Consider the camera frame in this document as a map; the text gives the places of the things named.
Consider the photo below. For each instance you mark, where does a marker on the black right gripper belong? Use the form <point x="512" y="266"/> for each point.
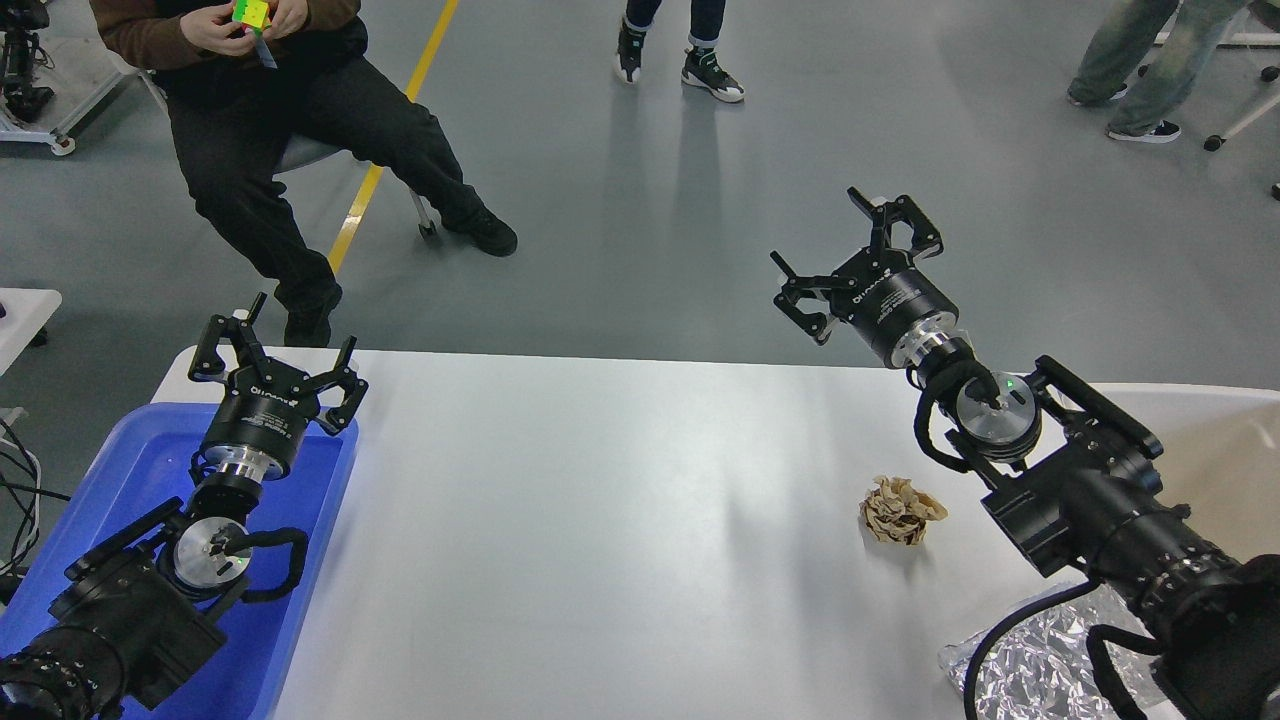
<point x="895" y="305"/>

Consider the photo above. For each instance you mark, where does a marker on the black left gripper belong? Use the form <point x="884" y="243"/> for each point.
<point x="262" y="419"/>

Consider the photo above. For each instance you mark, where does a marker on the colourful puzzle cube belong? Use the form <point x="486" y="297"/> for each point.
<point x="252" y="14"/>

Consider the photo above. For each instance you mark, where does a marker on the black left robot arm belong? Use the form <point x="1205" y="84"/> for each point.
<point x="140" y="615"/>

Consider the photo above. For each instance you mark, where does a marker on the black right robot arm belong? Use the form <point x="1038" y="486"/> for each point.
<point x="1071" y="481"/>

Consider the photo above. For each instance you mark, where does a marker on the person's right hand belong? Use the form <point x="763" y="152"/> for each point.
<point x="211" y="28"/>

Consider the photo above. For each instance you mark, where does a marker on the person's left hand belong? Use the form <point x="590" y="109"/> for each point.
<point x="286" y="17"/>

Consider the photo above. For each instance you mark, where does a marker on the crumpled brown paper ball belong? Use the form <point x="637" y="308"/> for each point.
<point x="894" y="511"/>

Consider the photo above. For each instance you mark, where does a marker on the person in black sneakers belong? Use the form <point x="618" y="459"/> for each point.
<point x="701" y="65"/>

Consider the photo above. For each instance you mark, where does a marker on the white side table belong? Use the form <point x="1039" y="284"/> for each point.
<point x="26" y="313"/>

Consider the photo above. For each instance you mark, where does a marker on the person in brown sweater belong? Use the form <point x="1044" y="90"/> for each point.
<point x="232" y="118"/>

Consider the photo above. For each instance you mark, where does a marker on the blue plastic bin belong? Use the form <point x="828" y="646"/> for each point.
<point x="145" y="462"/>

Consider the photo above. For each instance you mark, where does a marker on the white equipment cart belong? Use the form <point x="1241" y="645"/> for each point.
<point x="51" y="82"/>

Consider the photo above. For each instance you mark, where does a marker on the beige plastic bin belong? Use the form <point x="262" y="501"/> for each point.
<point x="1220" y="457"/>

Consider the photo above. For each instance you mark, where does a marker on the person in jeans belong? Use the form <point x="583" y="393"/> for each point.
<point x="1146" y="57"/>

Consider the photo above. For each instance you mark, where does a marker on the crumpled silver foil bag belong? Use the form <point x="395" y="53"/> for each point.
<point x="1040" y="669"/>

